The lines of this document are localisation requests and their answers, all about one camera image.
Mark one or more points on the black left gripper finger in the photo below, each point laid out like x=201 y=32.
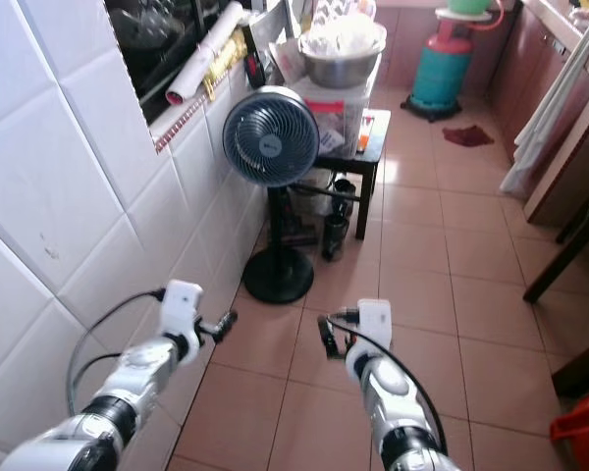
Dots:
x=216 y=337
x=228 y=318

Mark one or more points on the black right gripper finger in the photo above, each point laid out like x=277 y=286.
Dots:
x=334 y=348
x=325 y=327

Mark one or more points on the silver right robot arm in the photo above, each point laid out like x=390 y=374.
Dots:
x=401 y=412

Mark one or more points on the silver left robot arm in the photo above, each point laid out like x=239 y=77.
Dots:
x=128 y=397

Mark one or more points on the dark bottle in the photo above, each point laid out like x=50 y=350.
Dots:
x=334 y=235

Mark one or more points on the small black side table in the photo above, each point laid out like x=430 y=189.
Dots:
x=373 y=162

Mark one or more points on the black standing fan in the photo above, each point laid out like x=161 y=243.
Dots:
x=271 y=137

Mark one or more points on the small orange packet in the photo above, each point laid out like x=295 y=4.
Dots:
x=365 y=133

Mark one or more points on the clear plastic storage box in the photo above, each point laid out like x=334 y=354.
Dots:
x=346 y=106

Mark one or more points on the dark red floor rag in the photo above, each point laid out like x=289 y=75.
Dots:
x=467 y=135

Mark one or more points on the red plastic stool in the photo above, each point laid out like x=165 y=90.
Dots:
x=584 y=432

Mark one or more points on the white rolled paper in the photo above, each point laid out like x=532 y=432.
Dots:
x=204 y=57

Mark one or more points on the large steel bowl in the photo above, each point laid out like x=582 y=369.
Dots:
x=342 y=64

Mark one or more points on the brown wooden table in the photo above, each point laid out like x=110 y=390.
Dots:
x=564 y=177

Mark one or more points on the teal gas cylinder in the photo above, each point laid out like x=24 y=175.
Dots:
x=442 y=67

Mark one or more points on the pale hanging cloth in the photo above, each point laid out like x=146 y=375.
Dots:
x=545 y=123

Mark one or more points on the brown kitchen cabinet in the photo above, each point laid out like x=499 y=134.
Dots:
x=520 y=64

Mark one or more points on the green plastic basin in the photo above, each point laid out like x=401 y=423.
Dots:
x=469 y=6

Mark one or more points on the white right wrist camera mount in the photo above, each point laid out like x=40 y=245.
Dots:
x=375 y=320

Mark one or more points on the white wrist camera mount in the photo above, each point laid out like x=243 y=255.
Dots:
x=182 y=304
x=375 y=320

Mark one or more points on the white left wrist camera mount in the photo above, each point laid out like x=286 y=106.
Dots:
x=182 y=304

